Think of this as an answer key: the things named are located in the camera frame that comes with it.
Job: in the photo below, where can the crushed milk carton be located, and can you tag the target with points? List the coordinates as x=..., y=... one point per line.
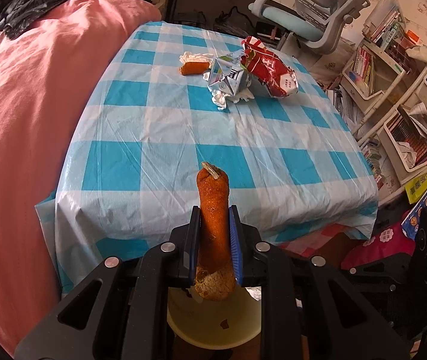
x=227, y=64

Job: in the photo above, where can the pink bed quilt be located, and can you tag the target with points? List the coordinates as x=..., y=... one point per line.
x=46, y=77

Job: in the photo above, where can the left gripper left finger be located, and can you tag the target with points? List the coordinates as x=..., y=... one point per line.
x=191, y=245

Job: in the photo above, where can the white paper tote bag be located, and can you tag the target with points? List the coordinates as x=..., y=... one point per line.
x=329, y=67

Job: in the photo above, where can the white book shelf cart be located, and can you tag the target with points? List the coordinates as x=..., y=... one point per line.
x=386, y=77

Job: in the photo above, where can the red snack bag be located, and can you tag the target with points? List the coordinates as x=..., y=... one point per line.
x=279, y=79

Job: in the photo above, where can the yellow trash bin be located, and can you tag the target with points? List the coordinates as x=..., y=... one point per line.
x=214, y=325

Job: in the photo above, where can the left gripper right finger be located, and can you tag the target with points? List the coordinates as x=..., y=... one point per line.
x=236, y=243

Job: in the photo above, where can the blue checkered plastic tablecloth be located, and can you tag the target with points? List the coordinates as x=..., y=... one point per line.
x=129, y=175

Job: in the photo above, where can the grey blue office chair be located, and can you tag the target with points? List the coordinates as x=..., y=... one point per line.
x=318, y=23

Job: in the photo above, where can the white tissue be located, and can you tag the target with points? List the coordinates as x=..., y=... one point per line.
x=188, y=57
x=228, y=95

